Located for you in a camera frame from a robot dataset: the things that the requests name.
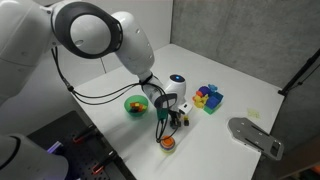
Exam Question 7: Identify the black orange clamp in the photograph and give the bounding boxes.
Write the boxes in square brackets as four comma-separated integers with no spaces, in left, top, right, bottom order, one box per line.
[92,150,117,175]
[73,124,97,144]

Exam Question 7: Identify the grey metal mounting plate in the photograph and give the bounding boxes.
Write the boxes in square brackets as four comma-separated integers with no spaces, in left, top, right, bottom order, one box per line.
[227,117,284,161]

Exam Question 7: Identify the colourful toy block pile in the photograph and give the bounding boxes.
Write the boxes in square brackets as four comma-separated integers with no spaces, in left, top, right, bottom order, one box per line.
[192,84,223,114]

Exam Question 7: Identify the small dark red block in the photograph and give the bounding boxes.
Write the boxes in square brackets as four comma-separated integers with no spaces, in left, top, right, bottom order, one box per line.
[184,120,189,126]

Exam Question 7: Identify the upper black orange clamp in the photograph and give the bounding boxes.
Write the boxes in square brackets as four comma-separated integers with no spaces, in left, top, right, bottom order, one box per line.
[73,124,97,144]

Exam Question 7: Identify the black perforated base board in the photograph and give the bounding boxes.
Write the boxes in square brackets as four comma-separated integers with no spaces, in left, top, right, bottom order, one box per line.
[28,111,136,180]

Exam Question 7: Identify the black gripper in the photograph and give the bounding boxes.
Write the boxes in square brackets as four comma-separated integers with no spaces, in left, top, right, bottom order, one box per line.
[168,108,182,129]

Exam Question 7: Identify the small yellow block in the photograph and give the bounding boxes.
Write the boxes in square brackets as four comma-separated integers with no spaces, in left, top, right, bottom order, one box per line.
[183,115,189,121]

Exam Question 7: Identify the green plastic bowl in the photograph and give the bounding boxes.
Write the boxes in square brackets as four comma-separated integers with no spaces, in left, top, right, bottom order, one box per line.
[124,95,148,117]

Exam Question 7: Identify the colourful blocks in bowl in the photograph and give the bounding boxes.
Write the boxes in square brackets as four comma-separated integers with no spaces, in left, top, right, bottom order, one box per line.
[130,102,147,113]

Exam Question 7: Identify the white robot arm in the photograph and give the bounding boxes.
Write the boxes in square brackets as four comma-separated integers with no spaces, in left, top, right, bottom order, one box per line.
[0,0,186,180]

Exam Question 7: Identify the yellow sticky note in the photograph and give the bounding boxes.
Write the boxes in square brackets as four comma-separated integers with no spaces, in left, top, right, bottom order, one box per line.
[247,108,260,119]

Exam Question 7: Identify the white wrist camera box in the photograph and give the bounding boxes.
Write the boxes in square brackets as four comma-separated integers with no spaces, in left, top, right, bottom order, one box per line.
[178,102,193,115]

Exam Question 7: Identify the black tripod pole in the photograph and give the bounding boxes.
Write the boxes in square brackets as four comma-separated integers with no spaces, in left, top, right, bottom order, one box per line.
[278,48,320,97]

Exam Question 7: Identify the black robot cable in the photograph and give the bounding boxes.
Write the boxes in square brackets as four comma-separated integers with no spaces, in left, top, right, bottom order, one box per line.
[50,46,181,144]

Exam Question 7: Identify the lower black orange clamp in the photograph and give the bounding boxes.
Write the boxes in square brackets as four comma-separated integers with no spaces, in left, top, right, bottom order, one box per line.
[92,150,117,175]

